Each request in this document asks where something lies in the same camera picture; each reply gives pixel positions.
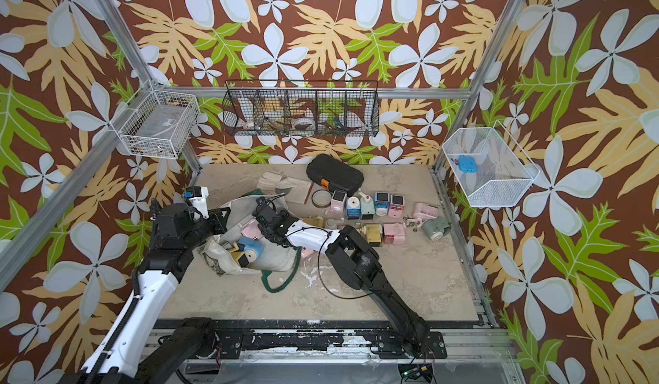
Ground white pencil sharpener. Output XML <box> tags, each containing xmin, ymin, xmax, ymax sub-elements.
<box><xmin>324</xmin><ymin>218</ymin><xmax>345</xmax><ymax>231</ymax></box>

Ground cream tote bag green handles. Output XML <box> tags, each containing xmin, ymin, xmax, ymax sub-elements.
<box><xmin>198</xmin><ymin>195</ymin><xmax>302</xmax><ymax>293</ymax></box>

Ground blue object in basket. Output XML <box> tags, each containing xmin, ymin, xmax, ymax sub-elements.
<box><xmin>458</xmin><ymin>156</ymin><xmax>478</xmax><ymax>173</ymax></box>

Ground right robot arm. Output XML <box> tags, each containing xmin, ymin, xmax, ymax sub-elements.
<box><xmin>252</xmin><ymin>197</ymin><xmax>443</xmax><ymax>358</ymax></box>

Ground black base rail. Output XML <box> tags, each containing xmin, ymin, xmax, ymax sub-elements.
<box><xmin>172</xmin><ymin>319</ymin><xmax>448</xmax><ymax>360</ymax></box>

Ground pink electric pencil sharpener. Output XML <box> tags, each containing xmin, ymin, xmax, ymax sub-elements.
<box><xmin>241</xmin><ymin>220</ymin><xmax>263</xmax><ymax>240</ymax></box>

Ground small yellow sharpener in bag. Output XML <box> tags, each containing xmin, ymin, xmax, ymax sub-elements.
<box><xmin>230</xmin><ymin>250</ymin><xmax>249</xmax><ymax>268</ymax></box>

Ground black hard case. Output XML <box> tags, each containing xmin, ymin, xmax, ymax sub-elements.
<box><xmin>307</xmin><ymin>154</ymin><xmax>364</xmax><ymax>196</ymax></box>

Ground white wire basket left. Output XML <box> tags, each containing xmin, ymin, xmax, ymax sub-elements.
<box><xmin>113</xmin><ymin>81</ymin><xmax>200</xmax><ymax>159</ymax></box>

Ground blue pencil sharpener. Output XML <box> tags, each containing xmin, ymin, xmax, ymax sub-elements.
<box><xmin>374</xmin><ymin>192</ymin><xmax>391</xmax><ymax>217</ymax></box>
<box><xmin>346</xmin><ymin>196</ymin><xmax>362</xmax><ymax>220</ymax></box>

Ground white tape roll in basket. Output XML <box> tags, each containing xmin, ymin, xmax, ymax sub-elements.
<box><xmin>292</xmin><ymin>117</ymin><xmax>316</xmax><ymax>131</ymax></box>

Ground white wire basket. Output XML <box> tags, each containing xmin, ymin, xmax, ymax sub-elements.
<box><xmin>442</xmin><ymin>123</ymin><xmax>541</xmax><ymax>209</ymax></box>
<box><xmin>113</xmin><ymin>81</ymin><xmax>200</xmax><ymax>159</ymax></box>

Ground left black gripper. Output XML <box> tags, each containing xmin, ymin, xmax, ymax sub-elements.
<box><xmin>184</xmin><ymin>205</ymin><xmax>231</xmax><ymax>252</ymax></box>

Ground brown tape roll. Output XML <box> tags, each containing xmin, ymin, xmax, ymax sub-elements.
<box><xmin>311</xmin><ymin>189</ymin><xmax>333</xmax><ymax>208</ymax></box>

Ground cream work glove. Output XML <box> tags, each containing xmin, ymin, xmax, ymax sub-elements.
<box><xmin>257</xmin><ymin>172</ymin><xmax>312</xmax><ymax>204</ymax></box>

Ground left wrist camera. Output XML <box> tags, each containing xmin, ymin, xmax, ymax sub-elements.
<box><xmin>151</xmin><ymin>187</ymin><xmax>212</xmax><ymax>241</ymax></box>

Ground black wire basket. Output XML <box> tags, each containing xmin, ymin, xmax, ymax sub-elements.
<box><xmin>220</xmin><ymin>80</ymin><xmax>381</xmax><ymax>138</ymax></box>

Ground green pencil sharpener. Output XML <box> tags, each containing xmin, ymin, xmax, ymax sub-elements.
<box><xmin>359</xmin><ymin>191</ymin><xmax>376</xmax><ymax>220</ymax></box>

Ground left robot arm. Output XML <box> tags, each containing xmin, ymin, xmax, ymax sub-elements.
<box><xmin>60</xmin><ymin>203</ymin><xmax>231</xmax><ymax>383</ymax></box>

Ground white wire basket right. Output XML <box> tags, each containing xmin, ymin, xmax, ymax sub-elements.
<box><xmin>442</xmin><ymin>123</ymin><xmax>541</xmax><ymax>209</ymax></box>

